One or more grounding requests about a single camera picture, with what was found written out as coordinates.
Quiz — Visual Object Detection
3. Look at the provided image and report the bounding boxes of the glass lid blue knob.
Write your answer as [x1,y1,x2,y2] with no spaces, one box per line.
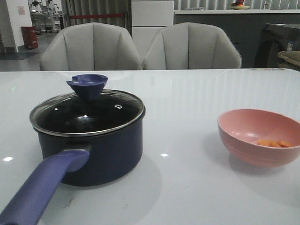
[30,74,145,137]

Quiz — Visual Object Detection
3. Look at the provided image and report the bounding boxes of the pink bowl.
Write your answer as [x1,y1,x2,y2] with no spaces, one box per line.
[217,109,300,167]

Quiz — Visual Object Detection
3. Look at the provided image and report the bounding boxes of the orange ham slices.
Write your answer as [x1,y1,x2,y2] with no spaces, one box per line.
[257,139,292,148]

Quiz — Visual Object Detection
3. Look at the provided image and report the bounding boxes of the dark blue saucepan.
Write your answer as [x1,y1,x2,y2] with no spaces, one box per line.
[0,116,143,225]

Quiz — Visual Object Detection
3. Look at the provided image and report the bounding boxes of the right grey chair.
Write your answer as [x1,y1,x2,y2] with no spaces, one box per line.
[142,22,242,70]

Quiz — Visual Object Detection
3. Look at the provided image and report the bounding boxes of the grey chair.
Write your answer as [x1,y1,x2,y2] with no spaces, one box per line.
[142,22,242,70]
[40,22,142,71]

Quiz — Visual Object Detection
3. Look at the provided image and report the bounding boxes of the left grey chair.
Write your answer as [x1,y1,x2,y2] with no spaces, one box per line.
[40,22,142,71]

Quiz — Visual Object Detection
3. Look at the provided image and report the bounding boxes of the white cabinet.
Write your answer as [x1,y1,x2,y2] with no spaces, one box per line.
[131,0,174,58]

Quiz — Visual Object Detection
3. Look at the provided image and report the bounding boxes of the grey counter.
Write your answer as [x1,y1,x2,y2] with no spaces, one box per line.
[174,9,300,68]

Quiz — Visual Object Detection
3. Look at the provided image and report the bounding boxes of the fruit plate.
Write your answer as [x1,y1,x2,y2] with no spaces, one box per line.
[230,0,250,10]

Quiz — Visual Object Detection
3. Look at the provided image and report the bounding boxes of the red bin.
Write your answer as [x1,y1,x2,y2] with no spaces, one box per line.
[21,26,38,49]

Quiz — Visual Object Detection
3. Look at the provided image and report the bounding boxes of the dark appliance right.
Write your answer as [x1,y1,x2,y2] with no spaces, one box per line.
[254,23,300,68]

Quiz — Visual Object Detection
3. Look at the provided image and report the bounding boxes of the beige cushion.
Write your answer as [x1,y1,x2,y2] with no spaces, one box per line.
[277,50,300,71]

